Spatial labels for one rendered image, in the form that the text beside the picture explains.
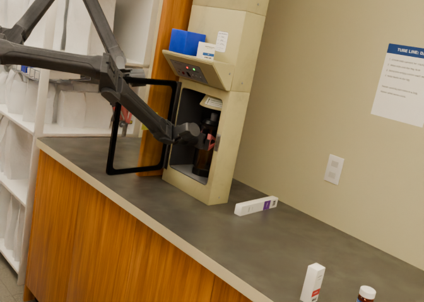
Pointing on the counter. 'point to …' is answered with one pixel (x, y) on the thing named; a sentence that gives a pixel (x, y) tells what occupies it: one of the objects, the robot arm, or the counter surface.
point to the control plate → (188, 70)
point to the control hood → (215, 76)
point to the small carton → (206, 50)
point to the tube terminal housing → (228, 25)
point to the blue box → (185, 41)
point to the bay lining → (178, 152)
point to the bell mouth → (209, 101)
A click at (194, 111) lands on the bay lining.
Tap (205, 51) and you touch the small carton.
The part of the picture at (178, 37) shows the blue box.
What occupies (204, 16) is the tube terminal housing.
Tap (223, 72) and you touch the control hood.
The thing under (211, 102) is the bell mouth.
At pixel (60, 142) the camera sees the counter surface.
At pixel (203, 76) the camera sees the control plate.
